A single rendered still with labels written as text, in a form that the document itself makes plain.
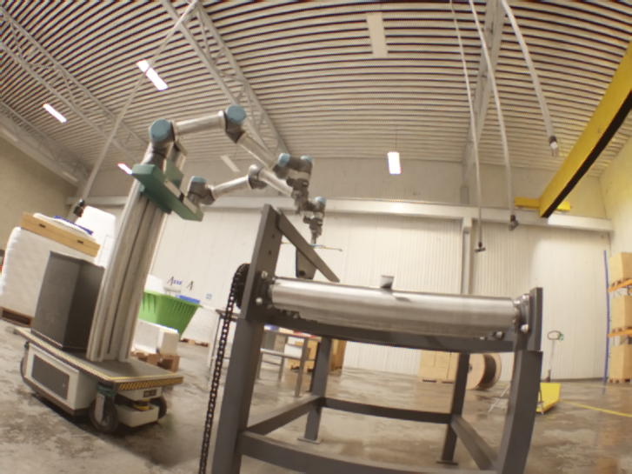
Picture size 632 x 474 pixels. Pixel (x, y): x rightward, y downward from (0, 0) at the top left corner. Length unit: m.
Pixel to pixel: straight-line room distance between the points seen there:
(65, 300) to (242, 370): 1.17
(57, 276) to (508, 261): 12.49
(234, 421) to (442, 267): 11.33
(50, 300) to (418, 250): 11.53
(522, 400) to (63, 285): 2.12
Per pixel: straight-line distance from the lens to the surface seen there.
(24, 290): 4.30
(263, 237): 1.16
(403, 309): 1.01
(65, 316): 1.95
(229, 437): 1.20
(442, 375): 8.93
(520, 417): 1.10
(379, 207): 12.24
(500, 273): 12.50
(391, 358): 11.66
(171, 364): 3.33
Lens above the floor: 0.71
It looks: 18 degrees up
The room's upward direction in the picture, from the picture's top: 10 degrees clockwise
